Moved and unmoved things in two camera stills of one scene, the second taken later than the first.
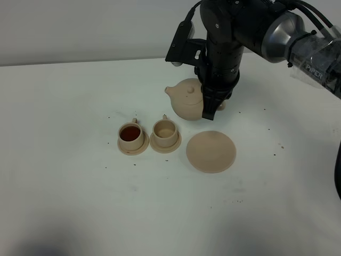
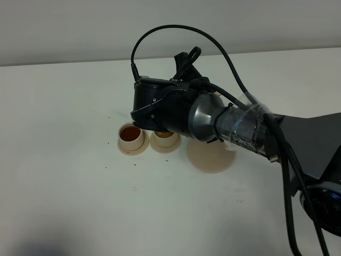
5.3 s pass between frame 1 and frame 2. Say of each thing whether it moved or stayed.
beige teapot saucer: stayed
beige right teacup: stayed
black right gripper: moved
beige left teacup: stayed
